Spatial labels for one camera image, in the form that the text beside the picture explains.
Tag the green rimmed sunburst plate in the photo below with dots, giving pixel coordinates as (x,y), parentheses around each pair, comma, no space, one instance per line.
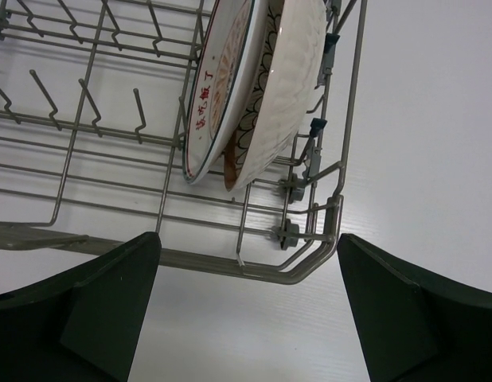
(223,82)

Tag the grey wire dish rack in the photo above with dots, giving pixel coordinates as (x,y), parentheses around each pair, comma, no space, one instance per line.
(94,103)

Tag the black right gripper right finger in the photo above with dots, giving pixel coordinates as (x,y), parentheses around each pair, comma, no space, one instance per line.
(414,324)

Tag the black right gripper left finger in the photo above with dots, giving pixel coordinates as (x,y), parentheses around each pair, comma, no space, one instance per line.
(82,324)

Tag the orange rimmed floral plate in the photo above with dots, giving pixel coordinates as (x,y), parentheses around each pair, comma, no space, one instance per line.
(294,41)

